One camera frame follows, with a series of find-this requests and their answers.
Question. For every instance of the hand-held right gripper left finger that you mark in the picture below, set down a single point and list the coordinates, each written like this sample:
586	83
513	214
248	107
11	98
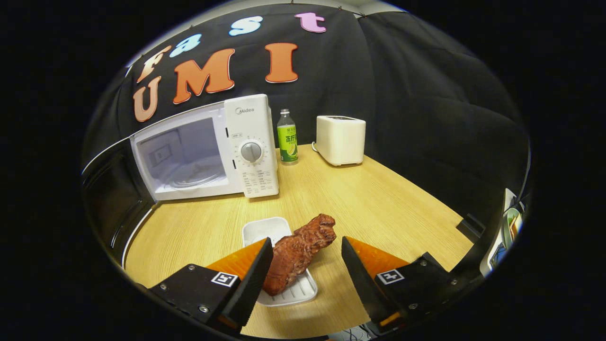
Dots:
253	284

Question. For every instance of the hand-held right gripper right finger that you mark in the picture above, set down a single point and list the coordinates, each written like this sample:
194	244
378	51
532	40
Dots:
360	279

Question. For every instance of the brown roast meat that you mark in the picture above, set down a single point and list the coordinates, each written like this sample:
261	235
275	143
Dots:
298	251

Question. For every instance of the white microwave oven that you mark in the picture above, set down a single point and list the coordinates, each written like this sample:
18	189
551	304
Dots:
251	128

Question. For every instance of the white plastic tray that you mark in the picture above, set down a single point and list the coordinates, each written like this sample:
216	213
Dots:
265	229

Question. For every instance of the white toaster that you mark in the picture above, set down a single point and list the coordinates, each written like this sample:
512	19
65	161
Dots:
341	139

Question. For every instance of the green label drink bottle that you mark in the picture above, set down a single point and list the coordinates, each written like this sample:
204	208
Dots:
287	142

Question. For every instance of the colourful printed card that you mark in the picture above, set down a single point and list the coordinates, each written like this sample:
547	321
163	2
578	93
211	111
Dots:
509	227

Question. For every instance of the black backdrop cloth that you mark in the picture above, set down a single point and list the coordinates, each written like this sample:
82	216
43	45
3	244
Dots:
416	94

